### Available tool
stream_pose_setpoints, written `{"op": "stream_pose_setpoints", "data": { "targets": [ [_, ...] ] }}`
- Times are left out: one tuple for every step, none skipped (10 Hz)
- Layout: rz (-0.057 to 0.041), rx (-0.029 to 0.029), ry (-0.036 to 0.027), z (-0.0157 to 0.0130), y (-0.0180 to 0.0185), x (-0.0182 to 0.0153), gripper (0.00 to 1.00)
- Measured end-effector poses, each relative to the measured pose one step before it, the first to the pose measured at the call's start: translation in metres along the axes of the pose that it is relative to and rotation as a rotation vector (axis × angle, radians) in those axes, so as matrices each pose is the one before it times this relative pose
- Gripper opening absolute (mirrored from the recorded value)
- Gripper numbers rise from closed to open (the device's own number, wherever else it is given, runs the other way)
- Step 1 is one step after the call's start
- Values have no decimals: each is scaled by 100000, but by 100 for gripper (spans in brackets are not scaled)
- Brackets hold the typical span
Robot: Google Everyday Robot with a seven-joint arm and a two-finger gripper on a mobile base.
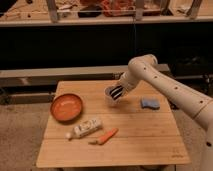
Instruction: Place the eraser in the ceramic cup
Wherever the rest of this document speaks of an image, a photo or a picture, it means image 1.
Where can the wooden table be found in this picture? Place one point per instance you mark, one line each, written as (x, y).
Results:
(139, 130)

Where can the orange bowl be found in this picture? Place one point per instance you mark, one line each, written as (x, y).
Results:
(66, 107)

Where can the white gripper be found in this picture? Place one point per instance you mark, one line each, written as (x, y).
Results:
(127, 81)

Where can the blue eraser sponge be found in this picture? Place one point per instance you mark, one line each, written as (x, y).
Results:
(150, 103)

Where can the white tube bottle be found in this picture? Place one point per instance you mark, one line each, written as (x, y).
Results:
(84, 129)

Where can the orange carrot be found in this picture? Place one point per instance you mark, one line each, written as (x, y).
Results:
(104, 138)

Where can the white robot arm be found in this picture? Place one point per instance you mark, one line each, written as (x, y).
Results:
(196, 105)

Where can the long workbench shelf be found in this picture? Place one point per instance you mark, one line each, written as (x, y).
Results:
(15, 13)

